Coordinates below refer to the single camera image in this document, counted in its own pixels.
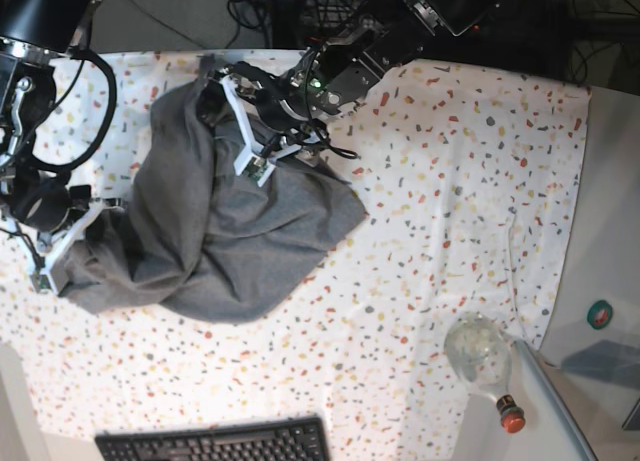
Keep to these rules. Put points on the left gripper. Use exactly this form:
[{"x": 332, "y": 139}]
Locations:
[{"x": 293, "y": 101}]

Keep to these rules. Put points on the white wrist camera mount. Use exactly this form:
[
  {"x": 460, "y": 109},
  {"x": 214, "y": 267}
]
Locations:
[
  {"x": 47, "y": 272},
  {"x": 255, "y": 161}
]

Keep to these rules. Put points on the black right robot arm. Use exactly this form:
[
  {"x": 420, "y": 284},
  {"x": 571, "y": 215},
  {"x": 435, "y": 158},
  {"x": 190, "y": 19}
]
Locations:
[{"x": 33, "y": 33}]

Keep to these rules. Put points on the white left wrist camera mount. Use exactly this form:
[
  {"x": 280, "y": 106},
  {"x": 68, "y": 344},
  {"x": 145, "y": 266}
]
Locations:
[{"x": 255, "y": 161}]

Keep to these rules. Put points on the terrazzo patterned tablecloth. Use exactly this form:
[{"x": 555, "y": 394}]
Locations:
[{"x": 470, "y": 180}]

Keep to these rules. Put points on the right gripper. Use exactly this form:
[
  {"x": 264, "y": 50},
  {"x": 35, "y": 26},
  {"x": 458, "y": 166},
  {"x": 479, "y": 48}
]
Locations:
[{"x": 50, "y": 205}]

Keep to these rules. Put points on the black computer keyboard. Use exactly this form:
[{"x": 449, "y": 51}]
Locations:
[{"x": 291, "y": 439}]

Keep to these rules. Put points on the grey t-shirt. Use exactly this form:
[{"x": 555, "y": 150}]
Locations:
[{"x": 200, "y": 240}]

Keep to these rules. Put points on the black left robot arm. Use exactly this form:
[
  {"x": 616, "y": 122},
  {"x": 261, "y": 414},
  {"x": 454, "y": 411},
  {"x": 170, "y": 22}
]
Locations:
[{"x": 340, "y": 68}]

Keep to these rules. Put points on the green tape roll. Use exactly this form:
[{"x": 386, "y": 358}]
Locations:
[{"x": 600, "y": 315}]

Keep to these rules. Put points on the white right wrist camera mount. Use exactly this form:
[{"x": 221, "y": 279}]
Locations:
[{"x": 47, "y": 272}]

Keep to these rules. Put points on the clear glass bottle red cap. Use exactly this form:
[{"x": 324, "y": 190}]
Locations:
[{"x": 480, "y": 356}]

